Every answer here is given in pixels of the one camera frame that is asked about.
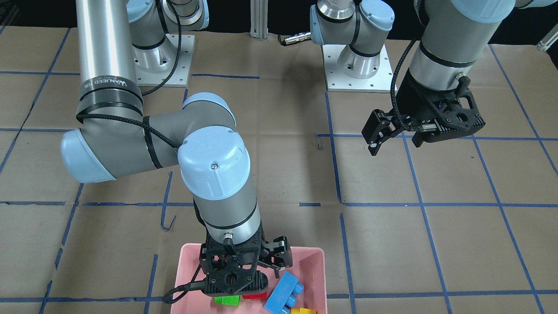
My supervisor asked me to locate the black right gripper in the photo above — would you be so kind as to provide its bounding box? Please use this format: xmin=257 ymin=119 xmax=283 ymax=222
xmin=201 ymin=223 xmax=293 ymax=279

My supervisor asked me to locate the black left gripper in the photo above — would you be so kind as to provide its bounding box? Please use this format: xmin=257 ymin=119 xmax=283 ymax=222
xmin=361 ymin=70 xmax=463 ymax=156

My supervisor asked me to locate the red toy block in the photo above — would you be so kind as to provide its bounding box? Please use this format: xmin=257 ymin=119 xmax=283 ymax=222
xmin=242 ymin=291 xmax=268 ymax=300

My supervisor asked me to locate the blue toy block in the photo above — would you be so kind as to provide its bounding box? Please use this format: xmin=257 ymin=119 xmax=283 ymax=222
xmin=264 ymin=272 xmax=305 ymax=314

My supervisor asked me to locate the yellow toy block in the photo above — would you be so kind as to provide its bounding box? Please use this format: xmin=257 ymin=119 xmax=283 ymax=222
xmin=290 ymin=307 xmax=317 ymax=314

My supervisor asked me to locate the green toy block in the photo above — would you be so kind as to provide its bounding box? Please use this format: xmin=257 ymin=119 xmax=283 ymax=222
xmin=213 ymin=295 xmax=241 ymax=307

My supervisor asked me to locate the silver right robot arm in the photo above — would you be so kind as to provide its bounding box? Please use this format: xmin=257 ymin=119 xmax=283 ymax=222
xmin=61 ymin=0 xmax=293 ymax=283

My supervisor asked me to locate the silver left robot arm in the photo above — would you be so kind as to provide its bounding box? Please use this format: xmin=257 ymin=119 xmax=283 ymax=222
xmin=310 ymin=0 xmax=554 ymax=156

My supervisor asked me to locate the pink plastic box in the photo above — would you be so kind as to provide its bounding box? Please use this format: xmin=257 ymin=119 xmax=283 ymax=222
xmin=170 ymin=244 xmax=327 ymax=314

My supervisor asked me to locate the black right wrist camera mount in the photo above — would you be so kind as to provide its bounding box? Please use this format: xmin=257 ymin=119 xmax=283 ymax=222
xmin=163 ymin=250 xmax=269 ymax=304

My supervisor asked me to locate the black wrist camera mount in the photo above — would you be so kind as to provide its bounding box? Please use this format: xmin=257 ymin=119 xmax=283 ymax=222
xmin=163 ymin=250 xmax=269 ymax=304
xmin=412 ymin=73 xmax=486 ymax=147

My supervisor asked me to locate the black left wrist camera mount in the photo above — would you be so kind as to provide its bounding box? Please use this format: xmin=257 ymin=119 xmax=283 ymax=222
xmin=412 ymin=73 xmax=486 ymax=147

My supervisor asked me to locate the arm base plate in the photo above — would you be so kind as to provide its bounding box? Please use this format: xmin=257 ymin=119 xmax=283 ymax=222
xmin=321 ymin=44 xmax=393 ymax=93
xmin=132 ymin=34 xmax=196 ymax=87

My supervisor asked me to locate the silver cable connector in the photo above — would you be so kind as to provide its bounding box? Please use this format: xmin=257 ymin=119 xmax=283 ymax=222
xmin=277 ymin=31 xmax=312 ymax=47

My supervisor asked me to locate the aluminium frame post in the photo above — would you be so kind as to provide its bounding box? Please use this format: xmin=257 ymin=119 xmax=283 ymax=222
xmin=249 ymin=0 xmax=269 ymax=41

